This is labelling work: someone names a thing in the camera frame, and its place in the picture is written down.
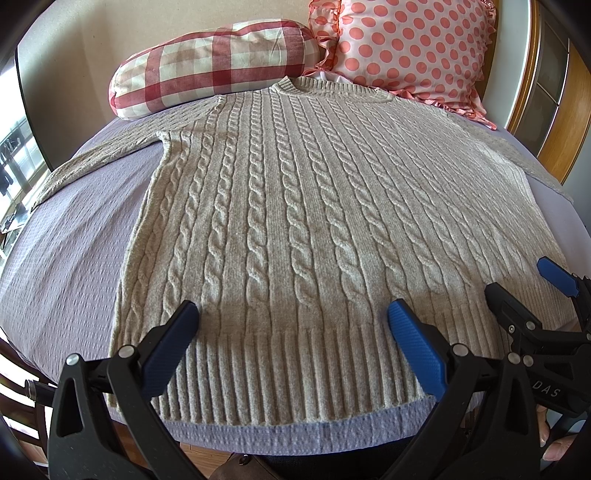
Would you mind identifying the beige cable knit sweater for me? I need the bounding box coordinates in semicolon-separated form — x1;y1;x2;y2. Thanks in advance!
41;78;576;426

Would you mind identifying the person's right hand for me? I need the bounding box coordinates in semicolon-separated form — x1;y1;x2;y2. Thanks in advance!
536;405;576;462

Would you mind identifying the wooden chair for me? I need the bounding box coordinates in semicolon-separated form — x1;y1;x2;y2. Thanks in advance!
1;339;51;466

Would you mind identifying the lavender textured bedspread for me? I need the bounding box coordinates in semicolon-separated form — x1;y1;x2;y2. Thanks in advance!
1;120;590;455

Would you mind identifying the pink polka dot pillow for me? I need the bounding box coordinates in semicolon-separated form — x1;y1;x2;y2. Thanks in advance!
308;0;497;129

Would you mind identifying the red plaid bolster pillow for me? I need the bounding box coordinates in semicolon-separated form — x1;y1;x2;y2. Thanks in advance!
108;19;321;120

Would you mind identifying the wooden headboard frame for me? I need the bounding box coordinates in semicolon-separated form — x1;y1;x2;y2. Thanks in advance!
477;1;590;183

